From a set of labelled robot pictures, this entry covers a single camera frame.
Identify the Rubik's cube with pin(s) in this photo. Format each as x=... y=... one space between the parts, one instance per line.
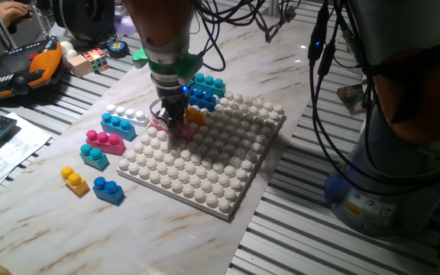
x=97 y=60

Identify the pink four-stud block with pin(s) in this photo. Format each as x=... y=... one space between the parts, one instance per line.
x=186 y=132

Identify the magenta three-stud block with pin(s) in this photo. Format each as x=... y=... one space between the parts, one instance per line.
x=107 y=145

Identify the shiny metal bracket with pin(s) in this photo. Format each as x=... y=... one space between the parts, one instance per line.
x=351 y=99

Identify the blue two-stud block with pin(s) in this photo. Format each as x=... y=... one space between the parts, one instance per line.
x=109 y=193

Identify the black orange teach pendant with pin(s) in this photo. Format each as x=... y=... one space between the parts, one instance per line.
x=13 y=72

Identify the white four-stud block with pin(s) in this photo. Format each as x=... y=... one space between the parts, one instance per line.
x=128 y=116

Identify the blue four-stud block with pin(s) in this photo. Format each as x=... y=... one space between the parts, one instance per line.
x=204 y=101

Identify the wooden cube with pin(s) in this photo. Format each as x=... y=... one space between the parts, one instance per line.
x=79 y=65

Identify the teal four-stud block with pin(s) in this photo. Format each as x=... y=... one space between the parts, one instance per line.
x=213 y=86

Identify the round black disc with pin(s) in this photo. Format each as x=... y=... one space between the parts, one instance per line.
x=118 y=49

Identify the printed paper sheets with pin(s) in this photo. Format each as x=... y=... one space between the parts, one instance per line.
x=13 y=153

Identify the yellow four-stud block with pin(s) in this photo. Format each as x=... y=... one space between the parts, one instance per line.
x=194 y=116

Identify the aluminium profile post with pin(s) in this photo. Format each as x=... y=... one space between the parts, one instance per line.
x=275 y=7

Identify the light blue three-stud block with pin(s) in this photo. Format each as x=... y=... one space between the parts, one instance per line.
x=118 y=130

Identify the white rounded figurine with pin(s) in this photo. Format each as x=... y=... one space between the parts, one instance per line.
x=67 y=49

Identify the white studded baseplate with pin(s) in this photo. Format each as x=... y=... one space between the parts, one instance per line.
x=189 y=175

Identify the black filament spool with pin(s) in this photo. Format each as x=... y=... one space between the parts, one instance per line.
x=86 y=19

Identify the marble pattern board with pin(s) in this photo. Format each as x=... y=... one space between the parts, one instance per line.
x=90 y=237

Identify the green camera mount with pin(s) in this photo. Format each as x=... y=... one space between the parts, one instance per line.
x=189 y=65

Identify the silver orange robot arm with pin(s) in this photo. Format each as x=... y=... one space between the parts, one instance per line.
x=395 y=183

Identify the purple translucent object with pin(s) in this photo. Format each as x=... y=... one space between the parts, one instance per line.
x=122 y=24

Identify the small adapter with red light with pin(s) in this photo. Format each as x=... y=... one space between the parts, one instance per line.
x=279 y=24

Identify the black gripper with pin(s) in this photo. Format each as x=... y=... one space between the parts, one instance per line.
x=172 y=100

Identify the person hand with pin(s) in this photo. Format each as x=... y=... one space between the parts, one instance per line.
x=11 y=11

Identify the yellow two-stud block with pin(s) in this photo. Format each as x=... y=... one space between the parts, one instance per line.
x=76 y=185

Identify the teal two-stud block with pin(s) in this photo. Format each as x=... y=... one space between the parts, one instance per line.
x=94 y=160

